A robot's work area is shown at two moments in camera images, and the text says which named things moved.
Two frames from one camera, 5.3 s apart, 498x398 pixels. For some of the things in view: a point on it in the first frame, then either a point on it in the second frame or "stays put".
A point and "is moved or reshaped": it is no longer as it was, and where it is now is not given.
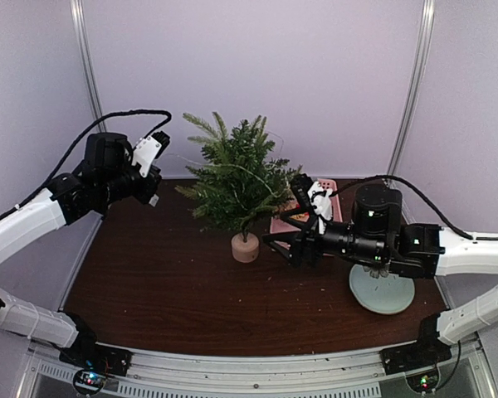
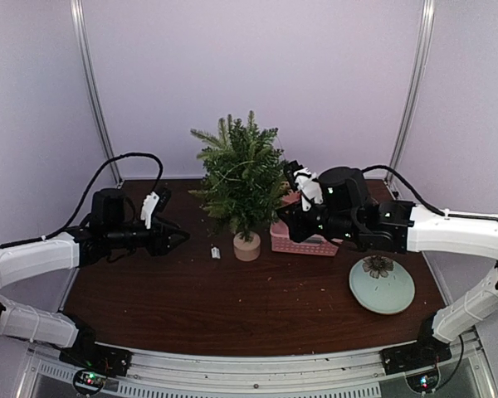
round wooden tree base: x=245 y=252 stays put
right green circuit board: x=423 y=382 stays put
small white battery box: x=153 y=200 is moved or reshaped
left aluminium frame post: x=82 y=30 stays put
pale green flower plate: x=388 y=294 stays put
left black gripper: x=144 y=195 -> x=161 y=246
